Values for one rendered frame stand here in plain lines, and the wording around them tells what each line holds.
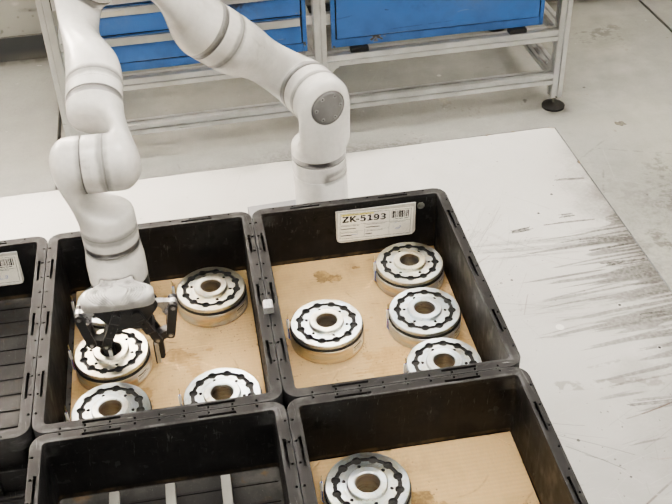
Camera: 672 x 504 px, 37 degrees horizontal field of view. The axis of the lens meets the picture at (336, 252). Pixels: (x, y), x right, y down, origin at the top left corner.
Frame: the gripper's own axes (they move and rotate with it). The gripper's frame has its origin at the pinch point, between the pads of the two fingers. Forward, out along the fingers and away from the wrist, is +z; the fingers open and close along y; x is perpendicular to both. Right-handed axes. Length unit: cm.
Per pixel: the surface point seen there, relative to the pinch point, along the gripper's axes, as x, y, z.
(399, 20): -193, -79, 46
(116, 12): -189, 9, 32
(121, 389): 7.2, 1.8, -0.6
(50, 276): -10.2, 10.7, -7.4
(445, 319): 1.9, -43.4, -0.3
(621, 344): -4, -74, 16
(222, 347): -1.5, -11.9, 2.4
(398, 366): 7.0, -35.6, 2.5
